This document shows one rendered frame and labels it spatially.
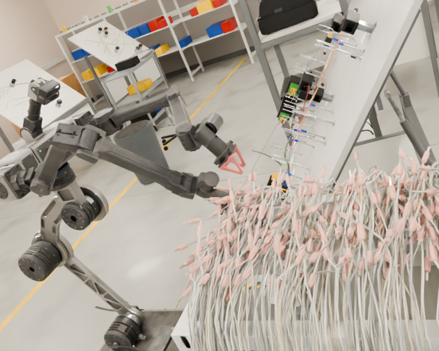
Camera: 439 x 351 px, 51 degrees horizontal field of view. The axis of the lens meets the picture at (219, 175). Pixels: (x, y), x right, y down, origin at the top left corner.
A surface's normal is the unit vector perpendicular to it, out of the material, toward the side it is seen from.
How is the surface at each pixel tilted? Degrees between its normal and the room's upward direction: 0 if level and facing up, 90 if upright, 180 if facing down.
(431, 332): 0
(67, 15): 90
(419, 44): 90
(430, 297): 90
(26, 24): 90
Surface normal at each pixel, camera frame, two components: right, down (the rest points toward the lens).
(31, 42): 0.87, -0.15
